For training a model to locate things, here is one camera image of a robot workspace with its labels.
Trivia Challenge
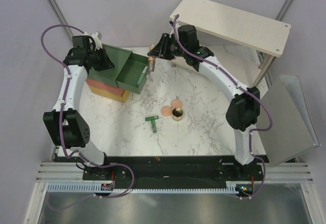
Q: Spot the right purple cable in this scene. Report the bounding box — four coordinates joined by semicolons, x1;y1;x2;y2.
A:
171;14;273;200

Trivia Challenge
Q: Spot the orange powder puff back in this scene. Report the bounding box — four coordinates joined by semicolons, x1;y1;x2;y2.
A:
171;99;183;108

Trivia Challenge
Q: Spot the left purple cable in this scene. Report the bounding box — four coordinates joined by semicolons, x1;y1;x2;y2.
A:
41;24;135;199

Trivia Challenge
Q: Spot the gold round jar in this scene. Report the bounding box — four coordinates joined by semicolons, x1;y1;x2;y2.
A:
172;107;184;121

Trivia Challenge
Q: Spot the mint green tube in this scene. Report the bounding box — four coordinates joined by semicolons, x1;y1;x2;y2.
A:
137;66;148;87

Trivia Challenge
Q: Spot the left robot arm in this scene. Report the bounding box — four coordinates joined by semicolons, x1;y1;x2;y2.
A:
43;32;115;180

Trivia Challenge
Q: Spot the purple cable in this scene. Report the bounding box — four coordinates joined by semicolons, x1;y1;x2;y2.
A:
41;24;135;199
171;14;273;200

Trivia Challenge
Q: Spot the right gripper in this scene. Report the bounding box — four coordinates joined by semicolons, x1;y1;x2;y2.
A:
148;34;186;61

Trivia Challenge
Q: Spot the white two-tier shelf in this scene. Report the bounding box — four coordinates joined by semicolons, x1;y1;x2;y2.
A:
170;0;291;86

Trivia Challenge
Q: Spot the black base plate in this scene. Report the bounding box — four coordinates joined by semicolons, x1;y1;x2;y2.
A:
83;156;263;188

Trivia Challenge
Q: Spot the orange powder puff front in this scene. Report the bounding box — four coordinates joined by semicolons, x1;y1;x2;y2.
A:
161;106;173;117

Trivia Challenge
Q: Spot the aluminium rail frame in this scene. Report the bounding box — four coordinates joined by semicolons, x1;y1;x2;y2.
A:
36;162;313;184

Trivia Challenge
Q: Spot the green lip balm horizontal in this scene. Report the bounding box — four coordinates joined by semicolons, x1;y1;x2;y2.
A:
145;116;159;121

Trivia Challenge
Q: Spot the yellow bottom drawer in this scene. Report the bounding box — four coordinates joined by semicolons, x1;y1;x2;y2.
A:
121;90;131;103

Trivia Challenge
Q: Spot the grey metal box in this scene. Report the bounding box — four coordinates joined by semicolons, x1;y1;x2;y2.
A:
259;75;320;166

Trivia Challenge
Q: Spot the green lip balm vertical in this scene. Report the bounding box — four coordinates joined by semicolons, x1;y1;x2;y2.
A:
151;120;157;133

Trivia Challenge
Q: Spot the brown foundation bottle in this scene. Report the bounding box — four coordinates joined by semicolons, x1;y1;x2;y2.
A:
148;44;156;72

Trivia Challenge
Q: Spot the three-colour drawer cabinet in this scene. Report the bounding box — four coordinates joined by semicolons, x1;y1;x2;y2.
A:
86;44;132;103

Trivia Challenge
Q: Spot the white cable duct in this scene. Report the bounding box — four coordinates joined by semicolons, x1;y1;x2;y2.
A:
46;182;252;194

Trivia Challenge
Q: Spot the green top drawer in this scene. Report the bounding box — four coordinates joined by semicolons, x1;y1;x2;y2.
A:
116;52;150;94

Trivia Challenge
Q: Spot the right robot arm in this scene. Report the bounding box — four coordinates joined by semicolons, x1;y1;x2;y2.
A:
147;24;260;180

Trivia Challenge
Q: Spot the orange powder puff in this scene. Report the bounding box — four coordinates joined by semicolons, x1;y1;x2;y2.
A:
161;106;173;117
171;99;183;108

